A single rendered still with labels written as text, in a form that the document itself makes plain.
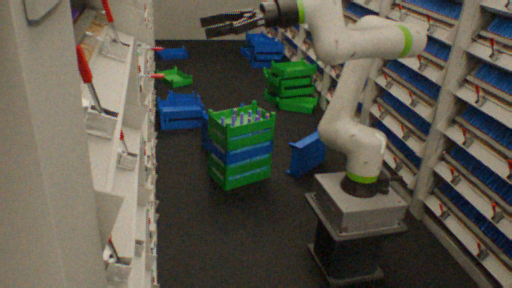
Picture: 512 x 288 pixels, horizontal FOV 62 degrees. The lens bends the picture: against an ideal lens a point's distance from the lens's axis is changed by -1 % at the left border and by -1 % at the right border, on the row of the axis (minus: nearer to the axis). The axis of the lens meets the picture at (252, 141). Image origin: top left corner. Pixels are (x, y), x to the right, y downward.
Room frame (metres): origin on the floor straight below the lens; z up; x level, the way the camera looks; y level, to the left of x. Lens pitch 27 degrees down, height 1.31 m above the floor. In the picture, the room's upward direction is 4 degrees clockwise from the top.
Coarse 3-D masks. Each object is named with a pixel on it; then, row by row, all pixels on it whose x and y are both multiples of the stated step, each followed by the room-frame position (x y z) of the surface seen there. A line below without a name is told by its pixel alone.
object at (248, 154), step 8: (208, 144) 2.11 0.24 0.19; (272, 144) 2.12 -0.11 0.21; (216, 152) 2.03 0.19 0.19; (224, 152) 1.97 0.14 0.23; (240, 152) 2.00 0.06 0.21; (248, 152) 2.03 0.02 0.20; (256, 152) 2.06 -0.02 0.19; (264, 152) 2.09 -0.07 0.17; (224, 160) 1.97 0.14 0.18; (232, 160) 1.97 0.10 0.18; (240, 160) 2.00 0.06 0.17
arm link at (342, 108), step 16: (368, 16) 1.67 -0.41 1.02; (352, 64) 1.61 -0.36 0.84; (368, 64) 1.60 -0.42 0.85; (352, 80) 1.58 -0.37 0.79; (336, 96) 1.59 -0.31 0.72; (352, 96) 1.57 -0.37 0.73; (336, 112) 1.55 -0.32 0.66; (352, 112) 1.56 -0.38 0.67; (320, 128) 1.56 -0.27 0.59; (336, 128) 1.51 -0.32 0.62; (336, 144) 1.49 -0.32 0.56
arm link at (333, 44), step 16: (320, 32) 1.24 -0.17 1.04; (336, 32) 1.23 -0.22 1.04; (352, 32) 1.29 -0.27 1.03; (368, 32) 1.35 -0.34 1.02; (384, 32) 1.40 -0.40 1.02; (400, 32) 1.44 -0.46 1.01; (320, 48) 1.23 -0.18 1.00; (336, 48) 1.21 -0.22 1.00; (352, 48) 1.25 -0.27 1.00; (368, 48) 1.31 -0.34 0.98; (384, 48) 1.37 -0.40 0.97; (400, 48) 1.42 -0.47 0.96; (336, 64) 1.24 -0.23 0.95
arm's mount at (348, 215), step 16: (320, 176) 1.52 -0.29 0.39; (336, 176) 1.53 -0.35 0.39; (320, 192) 1.46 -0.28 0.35; (336, 192) 1.41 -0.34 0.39; (320, 208) 1.44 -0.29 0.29; (336, 208) 1.33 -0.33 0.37; (352, 208) 1.31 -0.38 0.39; (368, 208) 1.31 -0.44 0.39; (384, 208) 1.33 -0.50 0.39; (400, 208) 1.35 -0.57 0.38; (336, 224) 1.31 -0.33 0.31; (352, 224) 1.29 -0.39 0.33; (368, 224) 1.31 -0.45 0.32; (384, 224) 1.33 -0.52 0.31; (400, 224) 1.37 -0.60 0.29
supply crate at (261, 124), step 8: (256, 104) 2.27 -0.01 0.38; (208, 112) 2.11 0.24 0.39; (216, 112) 2.14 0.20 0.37; (224, 112) 2.17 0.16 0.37; (232, 112) 2.20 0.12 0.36; (240, 112) 2.23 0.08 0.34; (248, 112) 2.26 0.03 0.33; (256, 112) 2.26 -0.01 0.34; (264, 112) 2.20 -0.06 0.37; (272, 112) 2.13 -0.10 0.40; (208, 120) 2.11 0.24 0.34; (216, 120) 2.04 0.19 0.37; (264, 120) 2.08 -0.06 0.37; (272, 120) 2.11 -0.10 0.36; (216, 128) 2.04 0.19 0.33; (224, 128) 1.97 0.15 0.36; (232, 128) 1.97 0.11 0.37; (240, 128) 2.00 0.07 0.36; (248, 128) 2.03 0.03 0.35; (256, 128) 2.06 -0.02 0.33; (264, 128) 2.09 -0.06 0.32; (232, 136) 1.97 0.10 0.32
